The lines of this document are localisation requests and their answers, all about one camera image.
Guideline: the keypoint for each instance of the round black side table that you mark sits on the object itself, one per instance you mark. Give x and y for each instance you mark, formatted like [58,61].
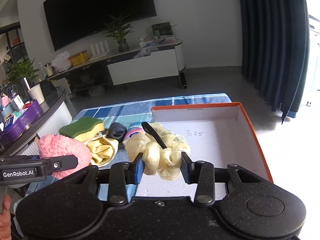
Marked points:
[57,111]

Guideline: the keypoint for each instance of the white router with antennas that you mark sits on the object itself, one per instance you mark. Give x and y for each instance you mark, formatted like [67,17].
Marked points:
[99,50]

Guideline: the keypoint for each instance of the green yellow sponge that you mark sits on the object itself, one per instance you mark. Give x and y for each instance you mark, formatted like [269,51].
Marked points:
[83,129]

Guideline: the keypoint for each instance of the yellow box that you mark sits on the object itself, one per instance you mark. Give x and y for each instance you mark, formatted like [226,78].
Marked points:
[79,58]

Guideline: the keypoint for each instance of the cream yellow scrunchie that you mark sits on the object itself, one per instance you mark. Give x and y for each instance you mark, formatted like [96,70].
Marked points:
[165,162]

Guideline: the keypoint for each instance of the white plastic bag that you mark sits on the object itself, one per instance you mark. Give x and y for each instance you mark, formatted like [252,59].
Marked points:
[62,62]

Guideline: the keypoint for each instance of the long white TV cabinet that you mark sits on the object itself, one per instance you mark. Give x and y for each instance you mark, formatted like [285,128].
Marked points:
[140,64]

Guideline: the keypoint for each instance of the pink fluffy plush ball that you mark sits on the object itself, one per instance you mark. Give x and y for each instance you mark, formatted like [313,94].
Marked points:
[54,145]

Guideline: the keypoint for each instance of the green leafy potted plant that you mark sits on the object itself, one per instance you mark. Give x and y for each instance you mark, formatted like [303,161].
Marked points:
[24,68]

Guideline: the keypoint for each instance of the black roll on floor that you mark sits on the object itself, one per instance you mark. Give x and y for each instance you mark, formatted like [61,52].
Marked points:
[183,80]

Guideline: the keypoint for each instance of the bamboo plant in vase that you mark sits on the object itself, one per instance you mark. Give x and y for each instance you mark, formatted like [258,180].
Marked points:
[117,29]

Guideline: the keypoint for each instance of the colourful Vinda tissue pack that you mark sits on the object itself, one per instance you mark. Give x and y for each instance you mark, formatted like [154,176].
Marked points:
[134,128]

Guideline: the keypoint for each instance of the yellow striped sock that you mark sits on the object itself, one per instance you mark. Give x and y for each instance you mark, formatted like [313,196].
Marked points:
[103,150]

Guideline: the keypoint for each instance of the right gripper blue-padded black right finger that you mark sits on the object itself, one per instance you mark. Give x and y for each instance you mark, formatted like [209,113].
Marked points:
[202,174]

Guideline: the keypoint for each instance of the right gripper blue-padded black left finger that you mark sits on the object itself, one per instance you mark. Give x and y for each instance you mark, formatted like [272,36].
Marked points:
[122,174]

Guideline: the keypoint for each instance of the blue plaid tablecloth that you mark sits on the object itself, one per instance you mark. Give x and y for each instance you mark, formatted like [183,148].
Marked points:
[130,113]

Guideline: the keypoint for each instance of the dark blue curtain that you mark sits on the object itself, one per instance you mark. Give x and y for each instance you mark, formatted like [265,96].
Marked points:
[275,51]

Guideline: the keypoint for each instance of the person's left hand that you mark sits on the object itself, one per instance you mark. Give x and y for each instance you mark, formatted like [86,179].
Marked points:
[5,219]

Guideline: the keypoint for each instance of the orange white cardboard box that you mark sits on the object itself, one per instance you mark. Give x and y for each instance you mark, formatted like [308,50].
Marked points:
[219,133]

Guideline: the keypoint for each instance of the purple storage tray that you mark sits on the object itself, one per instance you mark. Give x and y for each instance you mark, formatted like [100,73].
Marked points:
[14,129]

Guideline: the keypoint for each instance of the white paper cup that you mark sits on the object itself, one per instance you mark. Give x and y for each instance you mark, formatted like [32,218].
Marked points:
[36,93]

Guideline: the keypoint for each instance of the dark grey sock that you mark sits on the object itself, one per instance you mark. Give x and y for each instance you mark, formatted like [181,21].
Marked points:
[116,131]

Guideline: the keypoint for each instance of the large black television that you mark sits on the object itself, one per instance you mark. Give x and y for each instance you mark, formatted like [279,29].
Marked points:
[71,20]

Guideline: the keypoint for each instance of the green picture box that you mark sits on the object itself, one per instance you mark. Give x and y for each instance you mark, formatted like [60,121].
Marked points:
[162,29]

